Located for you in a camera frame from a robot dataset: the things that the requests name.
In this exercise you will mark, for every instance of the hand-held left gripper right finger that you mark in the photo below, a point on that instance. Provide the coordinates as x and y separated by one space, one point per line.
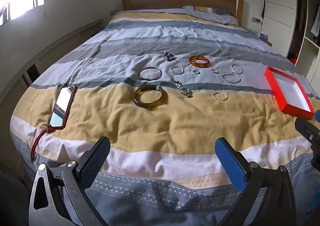
230 161

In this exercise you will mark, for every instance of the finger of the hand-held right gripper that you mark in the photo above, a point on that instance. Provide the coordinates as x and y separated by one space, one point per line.
306 128

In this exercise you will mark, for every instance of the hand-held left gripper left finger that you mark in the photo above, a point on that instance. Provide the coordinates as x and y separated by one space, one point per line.
96 159

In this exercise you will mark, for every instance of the red box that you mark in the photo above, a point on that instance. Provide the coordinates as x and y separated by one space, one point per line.
287 88

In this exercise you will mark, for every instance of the smartphone in red case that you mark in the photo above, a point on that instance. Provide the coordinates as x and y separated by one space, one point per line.
62 103

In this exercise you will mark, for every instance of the dark olive bangle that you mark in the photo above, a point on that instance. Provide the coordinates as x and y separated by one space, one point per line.
150 105

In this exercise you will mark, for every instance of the wooden nightstand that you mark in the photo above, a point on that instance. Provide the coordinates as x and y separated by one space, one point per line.
267 42

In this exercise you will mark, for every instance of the thin silver bangle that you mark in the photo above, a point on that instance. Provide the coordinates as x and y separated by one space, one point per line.
139 73

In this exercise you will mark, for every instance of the amber bangle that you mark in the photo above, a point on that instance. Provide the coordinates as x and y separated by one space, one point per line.
200 65

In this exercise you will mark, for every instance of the purple item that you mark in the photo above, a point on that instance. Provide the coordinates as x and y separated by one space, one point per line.
264 37

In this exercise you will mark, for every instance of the hanging clothes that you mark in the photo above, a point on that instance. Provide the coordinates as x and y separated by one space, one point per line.
315 23

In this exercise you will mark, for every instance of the striped pillow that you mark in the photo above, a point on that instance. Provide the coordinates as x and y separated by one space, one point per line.
212 14

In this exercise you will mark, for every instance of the wall socket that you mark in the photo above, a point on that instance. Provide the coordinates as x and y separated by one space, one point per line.
256 19

